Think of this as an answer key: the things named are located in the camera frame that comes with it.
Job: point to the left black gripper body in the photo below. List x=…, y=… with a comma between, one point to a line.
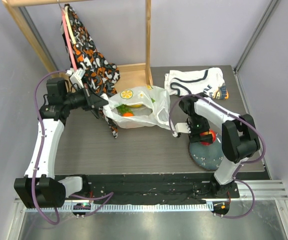
x=83, y=99

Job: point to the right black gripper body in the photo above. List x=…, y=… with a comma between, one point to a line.
x=201, y=137

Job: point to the fake red apple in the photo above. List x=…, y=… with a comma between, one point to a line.
x=207, y=138

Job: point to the fake orange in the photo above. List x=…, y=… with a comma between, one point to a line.
x=128, y=114

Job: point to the white plastic bag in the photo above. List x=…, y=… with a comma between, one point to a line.
x=154, y=112

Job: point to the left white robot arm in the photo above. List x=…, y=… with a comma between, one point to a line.
x=39, y=184

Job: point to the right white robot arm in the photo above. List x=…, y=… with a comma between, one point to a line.
x=240, y=141

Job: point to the fake green grapes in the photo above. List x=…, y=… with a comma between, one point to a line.
x=123, y=109

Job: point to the fake yellow lemon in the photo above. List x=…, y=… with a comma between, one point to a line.
x=135, y=105

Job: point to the orange black patterned garment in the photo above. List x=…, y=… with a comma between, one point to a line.
x=100, y=75

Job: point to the blue ceramic plate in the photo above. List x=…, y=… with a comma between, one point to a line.
x=207, y=155

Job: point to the pink clothes hanger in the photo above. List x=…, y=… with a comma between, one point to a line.
x=67, y=31

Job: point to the white printed t-shirt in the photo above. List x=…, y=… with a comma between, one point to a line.
x=209, y=81

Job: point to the wooden clothes rack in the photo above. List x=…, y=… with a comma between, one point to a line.
x=132, y=75

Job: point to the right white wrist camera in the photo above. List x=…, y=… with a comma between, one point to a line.
x=180, y=128

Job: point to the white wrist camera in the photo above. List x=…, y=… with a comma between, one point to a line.
x=180, y=128
x=75, y=77

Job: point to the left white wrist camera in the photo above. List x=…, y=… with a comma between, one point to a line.
x=75, y=77

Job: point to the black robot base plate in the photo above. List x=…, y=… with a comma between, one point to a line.
x=155, y=188

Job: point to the slotted cable duct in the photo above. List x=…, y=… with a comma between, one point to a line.
x=119, y=208

